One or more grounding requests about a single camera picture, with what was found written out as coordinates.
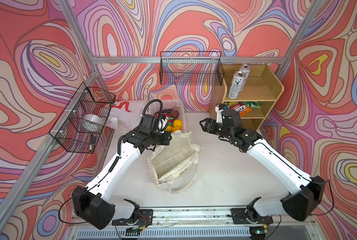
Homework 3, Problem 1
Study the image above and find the silver tape roll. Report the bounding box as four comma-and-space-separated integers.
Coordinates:
82, 114, 104, 126

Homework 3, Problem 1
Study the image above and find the white plastic grocery bag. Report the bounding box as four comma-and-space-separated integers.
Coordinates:
105, 100, 146, 132

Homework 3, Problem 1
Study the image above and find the silver drink can back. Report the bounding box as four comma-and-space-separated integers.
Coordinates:
239, 64, 251, 92

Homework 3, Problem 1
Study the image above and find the white plastic perforated basket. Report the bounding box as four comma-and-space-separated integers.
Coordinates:
147, 100, 186, 132

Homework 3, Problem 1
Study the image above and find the black wire basket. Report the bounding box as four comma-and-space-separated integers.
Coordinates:
49, 83, 116, 154
159, 50, 225, 86

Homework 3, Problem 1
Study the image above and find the silver drink can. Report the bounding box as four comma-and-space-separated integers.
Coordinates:
228, 71, 244, 99
239, 64, 251, 92

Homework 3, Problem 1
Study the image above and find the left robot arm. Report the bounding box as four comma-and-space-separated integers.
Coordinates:
71, 114, 171, 230

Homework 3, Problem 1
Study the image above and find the black wire basket back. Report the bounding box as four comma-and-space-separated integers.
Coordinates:
159, 50, 225, 86

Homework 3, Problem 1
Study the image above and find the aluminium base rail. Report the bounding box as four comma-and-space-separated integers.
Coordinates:
65, 206, 324, 240

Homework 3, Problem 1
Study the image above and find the cream canvas tote bag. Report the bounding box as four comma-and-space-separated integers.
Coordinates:
146, 131, 203, 194

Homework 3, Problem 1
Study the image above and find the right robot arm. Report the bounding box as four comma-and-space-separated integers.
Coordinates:
200, 104, 327, 223

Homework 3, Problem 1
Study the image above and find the dark red toy fruit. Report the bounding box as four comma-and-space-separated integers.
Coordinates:
169, 110, 180, 119

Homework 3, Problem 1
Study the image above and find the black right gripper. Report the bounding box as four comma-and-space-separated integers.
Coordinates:
199, 118, 233, 140

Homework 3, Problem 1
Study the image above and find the wooden shelf unit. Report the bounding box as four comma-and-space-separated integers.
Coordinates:
209, 65, 284, 131

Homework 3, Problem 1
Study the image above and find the green snack bag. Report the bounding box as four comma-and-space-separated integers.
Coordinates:
242, 102, 261, 109

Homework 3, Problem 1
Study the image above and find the silver drink can front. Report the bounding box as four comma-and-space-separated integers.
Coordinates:
228, 71, 244, 99

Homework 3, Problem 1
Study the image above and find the black wire basket left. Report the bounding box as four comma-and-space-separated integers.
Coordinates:
49, 83, 116, 154

